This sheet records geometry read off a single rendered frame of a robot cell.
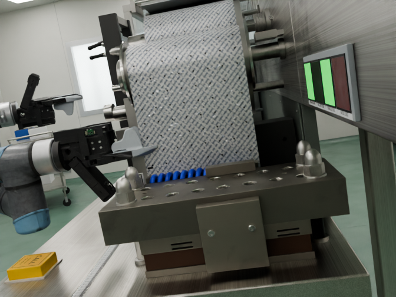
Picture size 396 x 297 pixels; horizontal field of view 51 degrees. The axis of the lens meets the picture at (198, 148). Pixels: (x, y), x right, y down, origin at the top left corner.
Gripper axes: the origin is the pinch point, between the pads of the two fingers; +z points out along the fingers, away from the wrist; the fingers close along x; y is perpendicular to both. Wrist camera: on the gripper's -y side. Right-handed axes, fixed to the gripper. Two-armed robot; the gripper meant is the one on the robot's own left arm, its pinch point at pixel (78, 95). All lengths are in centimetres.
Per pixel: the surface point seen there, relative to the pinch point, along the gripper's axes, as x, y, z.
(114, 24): 18.1, -19.7, 13.5
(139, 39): 26.0, -14.8, 18.3
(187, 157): 60, 9, 18
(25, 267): 62, 23, -17
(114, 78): 18.9, -5.3, 10.6
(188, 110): 60, 0, 20
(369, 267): -39, 131, 141
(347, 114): 107, -6, 23
